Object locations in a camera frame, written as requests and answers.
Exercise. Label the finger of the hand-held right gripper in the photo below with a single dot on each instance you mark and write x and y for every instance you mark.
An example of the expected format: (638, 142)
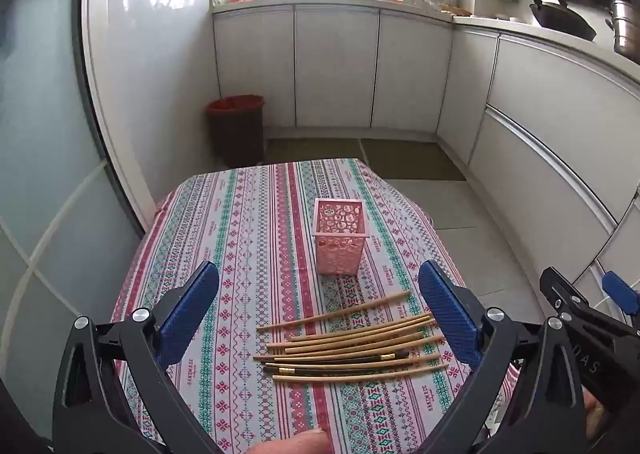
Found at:
(560, 291)
(622, 294)

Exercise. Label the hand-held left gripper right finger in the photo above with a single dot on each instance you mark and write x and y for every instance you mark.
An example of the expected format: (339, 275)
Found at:
(450, 319)

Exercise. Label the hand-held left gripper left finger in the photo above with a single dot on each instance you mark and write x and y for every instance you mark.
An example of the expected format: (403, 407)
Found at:
(190, 316)

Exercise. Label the bunch of bamboo chopsticks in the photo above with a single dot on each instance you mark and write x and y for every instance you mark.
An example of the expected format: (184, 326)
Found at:
(350, 346)

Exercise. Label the dark chopstick with gold band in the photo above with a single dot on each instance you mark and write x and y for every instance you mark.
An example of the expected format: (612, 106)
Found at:
(340, 360)
(325, 372)

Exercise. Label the pink perforated utensil holder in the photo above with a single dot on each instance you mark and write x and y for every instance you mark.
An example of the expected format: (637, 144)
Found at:
(340, 254)

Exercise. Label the person's right hand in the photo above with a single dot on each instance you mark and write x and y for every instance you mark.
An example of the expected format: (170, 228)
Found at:
(594, 416)

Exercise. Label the person's left hand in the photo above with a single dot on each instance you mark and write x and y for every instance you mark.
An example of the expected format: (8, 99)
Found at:
(300, 443)

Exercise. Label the patterned tablecloth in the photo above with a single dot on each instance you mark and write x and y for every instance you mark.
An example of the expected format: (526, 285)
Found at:
(250, 234)

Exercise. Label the olive floor mat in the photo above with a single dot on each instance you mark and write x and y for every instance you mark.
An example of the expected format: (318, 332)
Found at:
(415, 158)
(315, 151)

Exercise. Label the brown trash bin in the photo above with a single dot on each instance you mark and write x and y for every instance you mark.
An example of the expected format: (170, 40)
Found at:
(235, 133)

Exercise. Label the frosted glass sliding door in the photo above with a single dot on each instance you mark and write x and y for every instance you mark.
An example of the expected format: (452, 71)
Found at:
(50, 184)

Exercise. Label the steel pot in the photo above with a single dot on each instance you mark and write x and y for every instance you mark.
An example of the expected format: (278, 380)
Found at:
(627, 28)

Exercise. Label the black frying pan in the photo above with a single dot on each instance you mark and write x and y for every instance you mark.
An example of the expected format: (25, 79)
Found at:
(560, 18)

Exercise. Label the white kitchen cabinets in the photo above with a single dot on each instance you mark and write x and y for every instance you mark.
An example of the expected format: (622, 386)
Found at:
(335, 63)

